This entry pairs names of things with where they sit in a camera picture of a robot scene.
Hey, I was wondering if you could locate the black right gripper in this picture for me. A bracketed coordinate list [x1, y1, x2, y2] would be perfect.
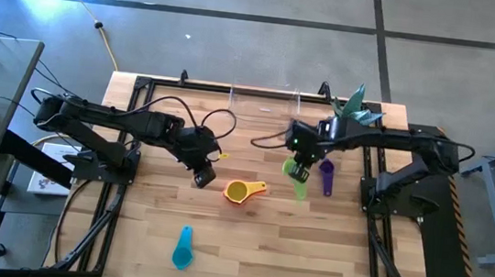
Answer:
[281, 118, 331, 187]

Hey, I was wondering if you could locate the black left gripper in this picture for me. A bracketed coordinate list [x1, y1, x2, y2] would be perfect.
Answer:
[171, 124, 225, 192]

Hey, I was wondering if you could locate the green measuring cup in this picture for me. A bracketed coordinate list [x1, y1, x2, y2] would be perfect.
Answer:
[278, 155, 312, 202]

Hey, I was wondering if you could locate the orange measuring cup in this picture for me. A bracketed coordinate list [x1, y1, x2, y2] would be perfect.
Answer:
[222, 177, 269, 207]

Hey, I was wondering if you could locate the purple measuring cup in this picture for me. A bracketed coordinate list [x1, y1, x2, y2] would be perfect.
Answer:
[315, 157, 337, 198]

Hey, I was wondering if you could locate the yellow measuring cup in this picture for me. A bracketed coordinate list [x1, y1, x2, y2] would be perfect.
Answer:
[225, 178, 267, 205]

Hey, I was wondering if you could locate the teal measuring cup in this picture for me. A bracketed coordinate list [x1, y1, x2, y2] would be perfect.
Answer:
[170, 224, 198, 271]

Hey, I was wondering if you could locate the clear plastic basket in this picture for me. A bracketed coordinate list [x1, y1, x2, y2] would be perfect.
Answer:
[225, 81, 303, 127]

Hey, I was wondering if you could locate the green plant in white pot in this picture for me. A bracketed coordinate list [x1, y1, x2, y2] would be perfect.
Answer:
[327, 80, 388, 128]

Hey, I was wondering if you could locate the white booklet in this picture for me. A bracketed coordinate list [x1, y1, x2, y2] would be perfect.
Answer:
[26, 140, 81, 199]

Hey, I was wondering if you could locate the black mat with hazard stripe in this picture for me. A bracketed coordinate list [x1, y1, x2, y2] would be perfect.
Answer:
[391, 122, 495, 277]

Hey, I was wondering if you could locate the black desk support beam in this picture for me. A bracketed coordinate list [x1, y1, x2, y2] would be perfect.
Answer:
[0, 128, 79, 190]

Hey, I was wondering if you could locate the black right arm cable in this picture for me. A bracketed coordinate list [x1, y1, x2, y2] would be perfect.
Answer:
[248, 124, 295, 152]

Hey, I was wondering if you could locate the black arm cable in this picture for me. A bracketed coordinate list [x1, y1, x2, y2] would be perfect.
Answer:
[248, 124, 295, 152]
[130, 92, 239, 144]

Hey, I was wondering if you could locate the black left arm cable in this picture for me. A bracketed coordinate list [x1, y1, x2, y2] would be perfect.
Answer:
[130, 92, 239, 144]

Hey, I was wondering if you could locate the black aluminium table frame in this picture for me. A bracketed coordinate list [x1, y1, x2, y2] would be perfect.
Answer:
[50, 67, 453, 277]

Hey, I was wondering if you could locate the yellow floor cable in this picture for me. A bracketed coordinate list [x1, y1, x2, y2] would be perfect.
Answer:
[24, 0, 127, 72]

